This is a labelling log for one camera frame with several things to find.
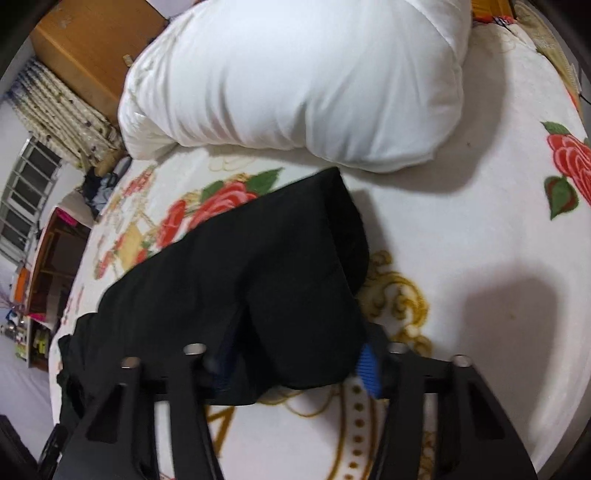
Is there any pile of dark clothes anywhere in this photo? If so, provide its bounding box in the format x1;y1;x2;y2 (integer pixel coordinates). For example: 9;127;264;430
82;159;133;223

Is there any wooden desk shelf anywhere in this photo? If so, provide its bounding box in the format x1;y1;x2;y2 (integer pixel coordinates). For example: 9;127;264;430
23;207;93;320

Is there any black garment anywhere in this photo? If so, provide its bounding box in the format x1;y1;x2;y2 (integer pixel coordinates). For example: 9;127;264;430
56;167;371;437

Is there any spotted beige curtain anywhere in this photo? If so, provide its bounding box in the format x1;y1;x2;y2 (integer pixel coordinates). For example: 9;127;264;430
7;58;124;168

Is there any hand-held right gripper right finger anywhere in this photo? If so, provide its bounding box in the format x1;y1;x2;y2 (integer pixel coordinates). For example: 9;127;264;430
355;325;539;480

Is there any wooden headboard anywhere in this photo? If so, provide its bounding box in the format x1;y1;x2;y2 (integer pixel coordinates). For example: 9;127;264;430
30;0;168;126

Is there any beige patterned cloth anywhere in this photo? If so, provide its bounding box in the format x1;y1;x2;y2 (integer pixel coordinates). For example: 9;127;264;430
510;0;583;109

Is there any barred window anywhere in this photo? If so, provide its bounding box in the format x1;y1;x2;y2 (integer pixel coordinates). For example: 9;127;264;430
0;137;64;265

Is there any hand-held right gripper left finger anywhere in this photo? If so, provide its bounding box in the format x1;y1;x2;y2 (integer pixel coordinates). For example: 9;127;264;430
53;342;242;480

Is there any floral bed blanket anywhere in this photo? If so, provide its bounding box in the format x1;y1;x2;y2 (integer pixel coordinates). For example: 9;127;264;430
48;0;591;480

